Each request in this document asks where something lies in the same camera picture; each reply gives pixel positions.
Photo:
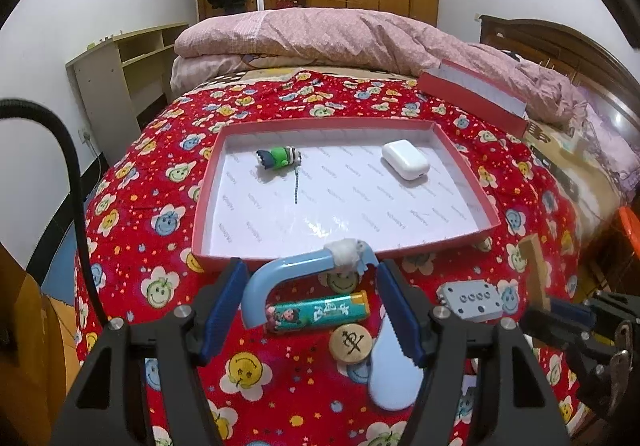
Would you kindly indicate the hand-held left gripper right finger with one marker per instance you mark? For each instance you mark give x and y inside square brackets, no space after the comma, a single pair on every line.
[401,318]

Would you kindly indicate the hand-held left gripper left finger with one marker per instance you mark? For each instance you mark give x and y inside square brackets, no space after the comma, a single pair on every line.
[224,313]

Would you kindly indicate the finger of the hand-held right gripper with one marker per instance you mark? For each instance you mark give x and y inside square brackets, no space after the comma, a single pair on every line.
[570,310]
[555,326]

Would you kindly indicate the small wooden block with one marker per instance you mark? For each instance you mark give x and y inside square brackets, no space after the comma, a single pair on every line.
[535,271]

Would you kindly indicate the round wooden chess piece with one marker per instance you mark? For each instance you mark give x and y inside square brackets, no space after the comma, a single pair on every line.
[350,345]

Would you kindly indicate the light blue oval paddle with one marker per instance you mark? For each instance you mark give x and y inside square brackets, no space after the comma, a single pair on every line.
[390,381]

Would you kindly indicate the grey metal block with holes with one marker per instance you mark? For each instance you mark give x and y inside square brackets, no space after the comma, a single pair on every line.
[470,300]

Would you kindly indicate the green cartoon lighter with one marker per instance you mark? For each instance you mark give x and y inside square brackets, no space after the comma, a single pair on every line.
[310,313]

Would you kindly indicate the pink cardboard box tray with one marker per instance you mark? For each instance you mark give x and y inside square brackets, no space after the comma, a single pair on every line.
[350,211]

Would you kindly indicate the orange plastic object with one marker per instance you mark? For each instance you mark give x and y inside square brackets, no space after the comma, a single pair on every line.
[631,231]

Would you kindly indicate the red flower-print blanket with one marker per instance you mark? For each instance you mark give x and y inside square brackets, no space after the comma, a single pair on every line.
[150,206]

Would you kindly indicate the white earbuds case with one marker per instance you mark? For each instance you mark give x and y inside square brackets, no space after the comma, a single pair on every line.
[405,158]

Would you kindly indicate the purple pillow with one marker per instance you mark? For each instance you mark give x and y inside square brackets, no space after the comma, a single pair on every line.
[610,140]

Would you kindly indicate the brown wooden cabinet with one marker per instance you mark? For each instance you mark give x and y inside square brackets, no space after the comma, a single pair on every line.
[25,351]

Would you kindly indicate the red cardboard box lid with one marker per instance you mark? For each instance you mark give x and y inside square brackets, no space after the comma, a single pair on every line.
[465,95]

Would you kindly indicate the beige shelf unit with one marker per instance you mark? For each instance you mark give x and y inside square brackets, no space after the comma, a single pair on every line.
[100,85]

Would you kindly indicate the dark wooden headboard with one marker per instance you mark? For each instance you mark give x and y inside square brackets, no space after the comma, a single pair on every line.
[575,45]

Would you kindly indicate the pink quilt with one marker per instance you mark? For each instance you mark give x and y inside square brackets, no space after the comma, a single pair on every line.
[325,35]

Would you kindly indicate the wall socket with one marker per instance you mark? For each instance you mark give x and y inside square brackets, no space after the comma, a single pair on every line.
[86,134]

